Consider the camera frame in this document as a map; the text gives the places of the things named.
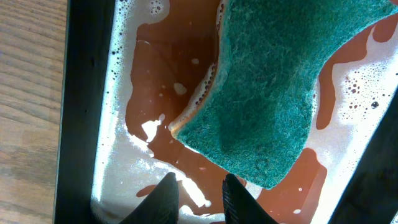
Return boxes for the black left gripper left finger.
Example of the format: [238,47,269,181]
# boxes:
[119,172,179,224]

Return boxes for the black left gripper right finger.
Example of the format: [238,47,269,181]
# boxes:
[222,174,278,224]

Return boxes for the green scrubbing sponge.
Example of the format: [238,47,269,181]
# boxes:
[169,0,397,189]

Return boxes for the black rectangular wash tray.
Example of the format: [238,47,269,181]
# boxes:
[53,1,397,223]

